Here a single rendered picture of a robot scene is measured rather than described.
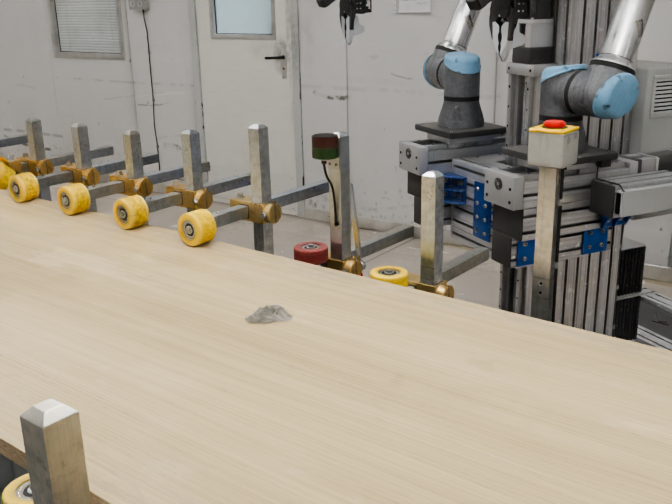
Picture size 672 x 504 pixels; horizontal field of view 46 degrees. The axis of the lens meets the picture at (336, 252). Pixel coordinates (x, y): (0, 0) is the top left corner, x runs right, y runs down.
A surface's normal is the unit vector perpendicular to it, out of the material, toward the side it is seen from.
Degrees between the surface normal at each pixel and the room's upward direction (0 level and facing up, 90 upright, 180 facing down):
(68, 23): 90
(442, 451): 0
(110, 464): 0
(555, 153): 90
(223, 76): 90
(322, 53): 90
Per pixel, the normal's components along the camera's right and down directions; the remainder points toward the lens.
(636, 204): 0.41, 0.27
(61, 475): 0.78, 0.18
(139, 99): -0.58, 0.26
